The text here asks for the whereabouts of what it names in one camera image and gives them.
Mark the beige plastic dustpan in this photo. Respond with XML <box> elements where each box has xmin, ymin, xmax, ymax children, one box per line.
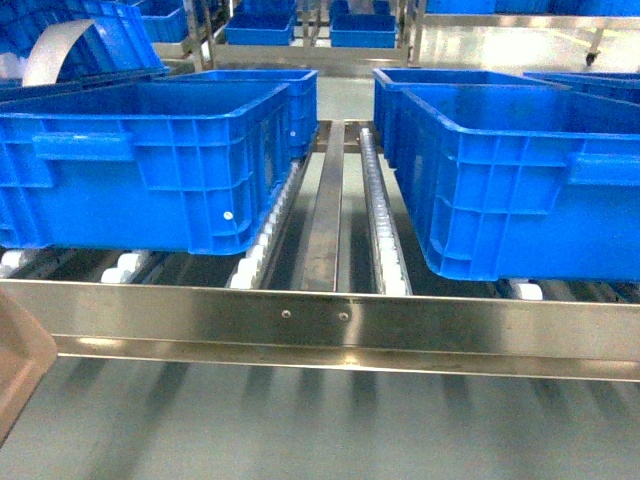
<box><xmin>1</xmin><ymin>291</ymin><xmax>58</xmax><ymax>444</ymax></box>

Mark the stainless steel shelf rack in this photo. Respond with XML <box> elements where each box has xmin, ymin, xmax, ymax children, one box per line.
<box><xmin>0</xmin><ymin>0</ymin><xmax>640</xmax><ymax>384</ymax></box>

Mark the blue crate front left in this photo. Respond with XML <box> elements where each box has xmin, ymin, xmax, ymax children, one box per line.
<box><xmin>1</xmin><ymin>81</ymin><xmax>290</xmax><ymax>256</ymax></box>

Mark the blue crate rear left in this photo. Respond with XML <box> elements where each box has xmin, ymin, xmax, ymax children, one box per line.
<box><xmin>167</xmin><ymin>69</ymin><xmax>319</xmax><ymax>160</ymax></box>

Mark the blue crate rear right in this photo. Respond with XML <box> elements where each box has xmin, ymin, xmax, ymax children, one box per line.
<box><xmin>373</xmin><ymin>68</ymin><xmax>565</xmax><ymax>169</ymax></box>

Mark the blue crate front right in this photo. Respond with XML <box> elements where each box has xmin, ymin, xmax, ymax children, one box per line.
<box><xmin>397</xmin><ymin>85</ymin><xmax>639</xmax><ymax>283</ymax></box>

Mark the blue crate back right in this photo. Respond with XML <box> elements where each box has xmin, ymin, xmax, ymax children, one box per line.
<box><xmin>329</xmin><ymin>1</ymin><xmax>397</xmax><ymax>49</ymax></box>

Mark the blue crate back left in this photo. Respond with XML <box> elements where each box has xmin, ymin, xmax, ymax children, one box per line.
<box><xmin>225</xmin><ymin>0</ymin><xmax>297</xmax><ymax>46</ymax></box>

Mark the tilted blue crate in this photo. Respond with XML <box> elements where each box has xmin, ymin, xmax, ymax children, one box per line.
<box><xmin>1</xmin><ymin>1</ymin><xmax>168</xmax><ymax>99</ymax></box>

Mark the grey curved strip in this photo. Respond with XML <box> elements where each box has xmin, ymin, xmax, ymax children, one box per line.
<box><xmin>21</xmin><ymin>19</ymin><xmax>95</xmax><ymax>87</ymax></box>

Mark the blue crate far right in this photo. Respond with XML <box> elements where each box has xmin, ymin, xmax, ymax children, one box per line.
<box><xmin>524</xmin><ymin>72</ymin><xmax>639</xmax><ymax>105</ymax></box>

